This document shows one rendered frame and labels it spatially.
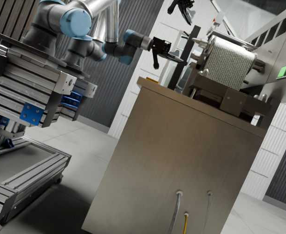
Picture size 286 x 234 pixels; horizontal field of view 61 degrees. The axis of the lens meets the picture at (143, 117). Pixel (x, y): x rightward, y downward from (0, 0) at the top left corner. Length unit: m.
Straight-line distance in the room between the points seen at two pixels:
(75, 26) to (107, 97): 3.58
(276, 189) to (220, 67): 4.13
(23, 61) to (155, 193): 0.84
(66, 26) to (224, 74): 0.89
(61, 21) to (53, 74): 0.22
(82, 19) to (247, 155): 0.95
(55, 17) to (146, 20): 3.76
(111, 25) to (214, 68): 0.64
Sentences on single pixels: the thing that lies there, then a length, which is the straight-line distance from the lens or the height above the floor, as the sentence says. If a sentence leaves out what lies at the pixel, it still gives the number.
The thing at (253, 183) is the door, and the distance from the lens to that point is 5.13.
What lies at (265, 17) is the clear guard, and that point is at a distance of 2.08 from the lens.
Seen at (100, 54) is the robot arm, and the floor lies 0.98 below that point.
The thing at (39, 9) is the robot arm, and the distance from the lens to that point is 1.23.
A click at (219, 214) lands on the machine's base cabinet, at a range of 1.32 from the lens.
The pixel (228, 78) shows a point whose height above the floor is 1.11.
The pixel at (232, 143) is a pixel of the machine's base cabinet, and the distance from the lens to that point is 1.24.
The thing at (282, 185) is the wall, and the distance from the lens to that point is 5.43.
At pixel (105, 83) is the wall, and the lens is 4.63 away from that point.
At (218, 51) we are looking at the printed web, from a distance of 1.51.
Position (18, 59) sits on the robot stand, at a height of 0.75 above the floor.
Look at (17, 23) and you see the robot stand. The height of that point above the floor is 0.91.
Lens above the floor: 0.79
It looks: 3 degrees down
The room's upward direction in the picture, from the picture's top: 23 degrees clockwise
